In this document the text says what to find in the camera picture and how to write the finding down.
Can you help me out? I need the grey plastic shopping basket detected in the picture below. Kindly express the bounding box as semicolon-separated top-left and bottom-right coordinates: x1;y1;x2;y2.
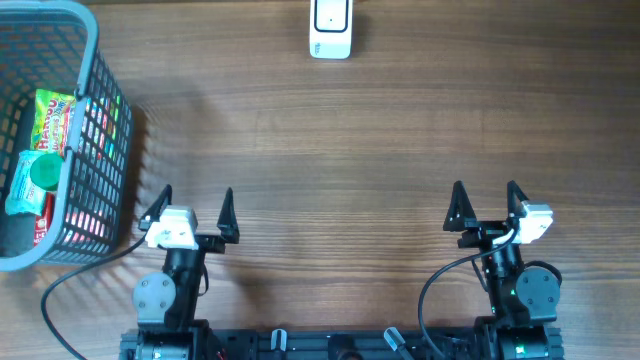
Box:
1;1;134;272

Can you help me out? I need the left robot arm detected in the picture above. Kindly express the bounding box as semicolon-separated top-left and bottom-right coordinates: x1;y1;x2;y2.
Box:
119;186;240;360

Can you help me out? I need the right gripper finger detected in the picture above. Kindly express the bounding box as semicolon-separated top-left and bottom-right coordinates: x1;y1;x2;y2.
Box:
443;180;477;232
507;180;529;217

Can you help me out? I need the left camera cable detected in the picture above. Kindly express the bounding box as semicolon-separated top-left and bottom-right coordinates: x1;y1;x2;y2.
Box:
40;234;148;360

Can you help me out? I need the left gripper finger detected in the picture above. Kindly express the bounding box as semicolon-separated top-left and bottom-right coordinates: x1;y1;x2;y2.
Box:
217;187;240;244
138;184;172;231

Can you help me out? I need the green lid jar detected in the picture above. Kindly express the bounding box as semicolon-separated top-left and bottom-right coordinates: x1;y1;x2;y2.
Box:
30;153;64;192

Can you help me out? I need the red Nescafe stick packet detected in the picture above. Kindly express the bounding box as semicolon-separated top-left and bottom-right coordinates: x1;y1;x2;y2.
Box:
33;193;55;246

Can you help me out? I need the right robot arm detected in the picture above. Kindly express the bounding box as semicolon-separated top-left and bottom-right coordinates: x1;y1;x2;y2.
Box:
443;181;564;360

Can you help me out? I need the camera cable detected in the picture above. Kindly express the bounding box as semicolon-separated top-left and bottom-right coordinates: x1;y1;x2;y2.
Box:
417;227;520;346
40;234;148;360

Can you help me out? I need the white barcode scanner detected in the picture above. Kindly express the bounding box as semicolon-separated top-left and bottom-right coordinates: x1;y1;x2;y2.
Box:
309;0;354;60

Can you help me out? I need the Haribo gummy worms bag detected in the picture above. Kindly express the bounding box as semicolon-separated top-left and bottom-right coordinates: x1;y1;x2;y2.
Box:
30;89;76;156

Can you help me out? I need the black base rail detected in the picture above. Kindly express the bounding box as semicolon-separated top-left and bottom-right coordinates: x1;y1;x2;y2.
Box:
118;327;565;360

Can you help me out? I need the right camera cable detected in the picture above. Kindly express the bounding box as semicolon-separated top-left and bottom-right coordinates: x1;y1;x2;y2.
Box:
417;227;520;346

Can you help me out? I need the mint green snack packet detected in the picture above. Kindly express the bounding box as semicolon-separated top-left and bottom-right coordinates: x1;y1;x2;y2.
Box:
5;150;48;215

